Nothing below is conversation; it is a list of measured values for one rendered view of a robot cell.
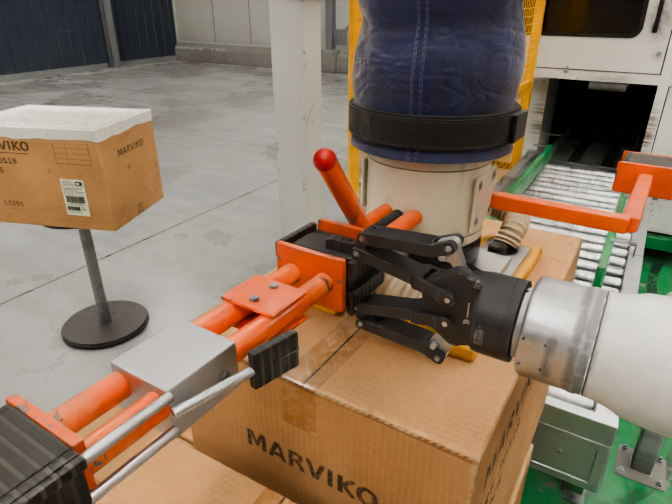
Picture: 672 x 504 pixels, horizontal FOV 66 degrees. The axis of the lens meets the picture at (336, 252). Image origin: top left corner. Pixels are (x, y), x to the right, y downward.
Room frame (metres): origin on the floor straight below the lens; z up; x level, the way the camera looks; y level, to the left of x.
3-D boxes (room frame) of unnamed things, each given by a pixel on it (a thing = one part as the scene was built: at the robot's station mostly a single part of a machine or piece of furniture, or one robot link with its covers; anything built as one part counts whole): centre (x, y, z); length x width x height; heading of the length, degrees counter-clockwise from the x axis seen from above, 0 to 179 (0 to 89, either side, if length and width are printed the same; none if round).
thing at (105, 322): (2.13, 1.13, 0.31); 0.40 x 0.40 x 0.62
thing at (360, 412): (0.70, -0.12, 0.87); 0.60 x 0.40 x 0.40; 148
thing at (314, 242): (0.49, 0.01, 1.22); 0.07 x 0.03 x 0.01; 59
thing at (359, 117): (0.71, -0.13, 1.31); 0.23 x 0.23 x 0.04
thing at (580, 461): (1.04, -0.32, 0.48); 0.70 x 0.03 x 0.15; 59
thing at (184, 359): (0.32, 0.12, 1.19); 0.07 x 0.07 x 0.04; 57
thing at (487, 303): (0.41, -0.13, 1.20); 0.09 x 0.07 x 0.08; 59
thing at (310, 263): (0.50, 0.01, 1.20); 0.10 x 0.08 x 0.06; 57
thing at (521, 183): (2.48, -0.88, 0.60); 1.60 x 0.10 x 0.09; 149
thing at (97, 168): (2.13, 1.13, 0.82); 0.60 x 0.40 x 0.40; 79
